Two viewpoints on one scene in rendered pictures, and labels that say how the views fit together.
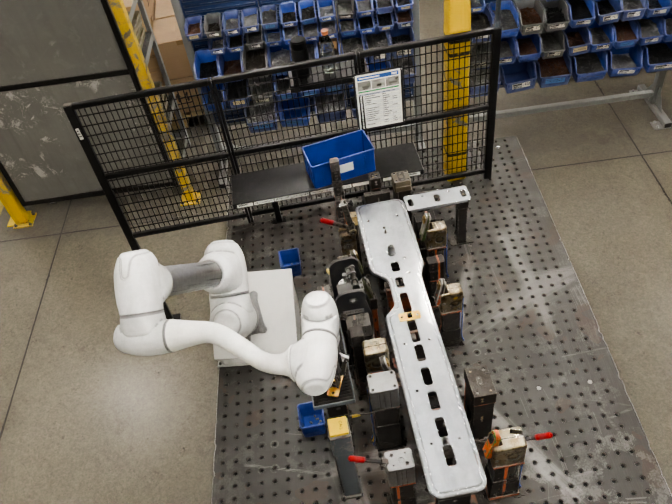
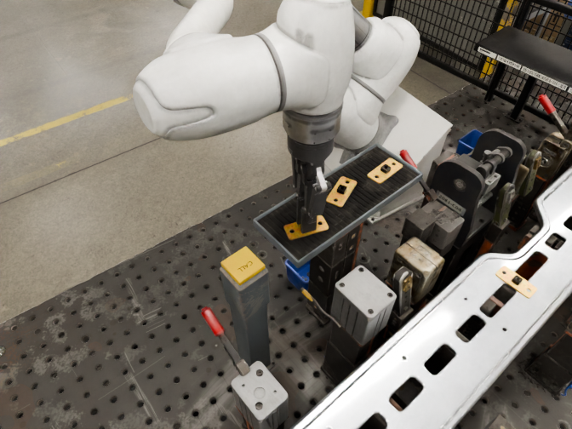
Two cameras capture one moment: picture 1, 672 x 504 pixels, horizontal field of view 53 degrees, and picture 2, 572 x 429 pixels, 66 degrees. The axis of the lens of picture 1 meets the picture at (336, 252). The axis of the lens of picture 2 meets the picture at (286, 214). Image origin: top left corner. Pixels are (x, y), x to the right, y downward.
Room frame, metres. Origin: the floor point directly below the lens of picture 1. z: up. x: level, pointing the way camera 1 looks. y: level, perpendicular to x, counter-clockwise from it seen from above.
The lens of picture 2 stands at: (0.83, -0.33, 1.84)
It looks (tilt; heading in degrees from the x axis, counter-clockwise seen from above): 49 degrees down; 51
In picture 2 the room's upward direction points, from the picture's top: straight up
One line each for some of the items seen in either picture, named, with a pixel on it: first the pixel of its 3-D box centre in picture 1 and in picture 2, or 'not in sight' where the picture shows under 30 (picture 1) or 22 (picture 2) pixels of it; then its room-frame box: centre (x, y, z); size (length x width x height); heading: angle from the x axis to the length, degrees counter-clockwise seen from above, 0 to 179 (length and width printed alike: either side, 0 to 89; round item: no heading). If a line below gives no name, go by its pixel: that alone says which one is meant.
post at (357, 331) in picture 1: (360, 361); (403, 268); (1.46, -0.03, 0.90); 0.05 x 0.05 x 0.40; 2
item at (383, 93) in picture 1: (379, 98); not in sight; (2.59, -0.31, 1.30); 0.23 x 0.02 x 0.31; 92
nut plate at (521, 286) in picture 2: (409, 315); (517, 280); (1.56, -0.24, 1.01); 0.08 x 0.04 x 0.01; 92
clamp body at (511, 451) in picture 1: (504, 463); not in sight; (0.98, -0.44, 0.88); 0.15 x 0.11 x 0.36; 92
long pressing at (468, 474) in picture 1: (412, 320); (512, 289); (1.54, -0.25, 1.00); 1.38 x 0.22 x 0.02; 2
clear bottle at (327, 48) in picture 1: (327, 51); not in sight; (2.67, -0.11, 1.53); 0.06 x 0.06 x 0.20
